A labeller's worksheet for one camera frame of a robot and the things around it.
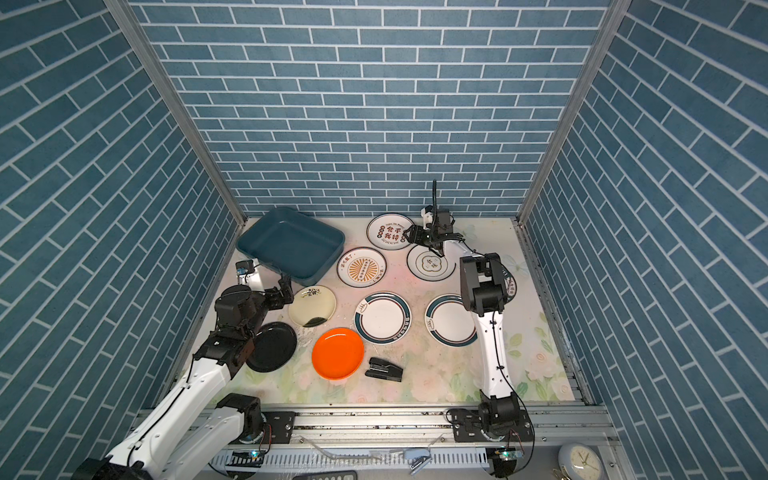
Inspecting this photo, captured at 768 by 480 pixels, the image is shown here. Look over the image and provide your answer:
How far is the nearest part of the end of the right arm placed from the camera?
2.94ft

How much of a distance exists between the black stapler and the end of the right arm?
1.22 ft

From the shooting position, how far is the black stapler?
0.82m
